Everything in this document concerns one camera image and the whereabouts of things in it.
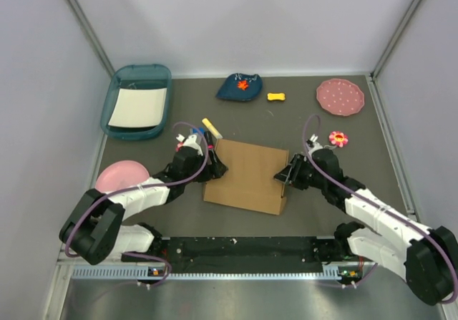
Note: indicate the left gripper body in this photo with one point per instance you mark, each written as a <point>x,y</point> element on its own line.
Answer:
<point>212,171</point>

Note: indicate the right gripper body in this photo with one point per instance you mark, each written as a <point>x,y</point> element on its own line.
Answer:
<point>301,172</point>

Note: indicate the brown cardboard box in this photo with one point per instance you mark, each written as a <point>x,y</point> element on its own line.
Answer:
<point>249,182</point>

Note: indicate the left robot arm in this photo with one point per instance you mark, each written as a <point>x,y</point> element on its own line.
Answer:
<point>94,230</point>

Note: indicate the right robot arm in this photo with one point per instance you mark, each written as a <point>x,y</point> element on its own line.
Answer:
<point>423,257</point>

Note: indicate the black pink highlighter marker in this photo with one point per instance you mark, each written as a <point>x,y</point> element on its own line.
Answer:
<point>209,140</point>

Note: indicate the blue small eraser block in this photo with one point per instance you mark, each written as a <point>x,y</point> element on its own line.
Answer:
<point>200,130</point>

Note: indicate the yellow pink marker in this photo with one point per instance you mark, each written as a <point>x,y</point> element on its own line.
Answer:
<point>213,130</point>

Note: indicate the pink flower charm right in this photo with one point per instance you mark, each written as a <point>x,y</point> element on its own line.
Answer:
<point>337,139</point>

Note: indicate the yellow bone sponge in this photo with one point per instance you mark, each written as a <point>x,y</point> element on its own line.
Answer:
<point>276,97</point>

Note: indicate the dark blue fish dish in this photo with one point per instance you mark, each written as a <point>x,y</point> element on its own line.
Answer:
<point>240,87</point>

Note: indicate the pink dotted plate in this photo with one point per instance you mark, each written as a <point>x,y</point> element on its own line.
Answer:
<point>340,97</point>

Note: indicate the plain pink plate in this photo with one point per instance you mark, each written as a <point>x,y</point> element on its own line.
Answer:
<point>121,174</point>

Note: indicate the white paper sheet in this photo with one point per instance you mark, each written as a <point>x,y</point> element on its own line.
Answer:
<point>137,108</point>

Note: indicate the teal plastic bin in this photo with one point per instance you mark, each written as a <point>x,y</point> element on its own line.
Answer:
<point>136,76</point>

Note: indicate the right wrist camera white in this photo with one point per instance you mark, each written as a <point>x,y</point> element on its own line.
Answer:
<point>312,144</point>

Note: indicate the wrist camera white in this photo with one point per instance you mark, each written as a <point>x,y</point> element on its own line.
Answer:
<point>193,140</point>
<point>312,144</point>

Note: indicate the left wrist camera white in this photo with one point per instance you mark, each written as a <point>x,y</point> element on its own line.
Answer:
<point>193,140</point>

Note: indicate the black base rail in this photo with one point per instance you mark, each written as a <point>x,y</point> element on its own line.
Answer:
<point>280,254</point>

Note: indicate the aluminium frame profile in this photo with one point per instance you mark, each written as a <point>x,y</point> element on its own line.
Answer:
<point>151,269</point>

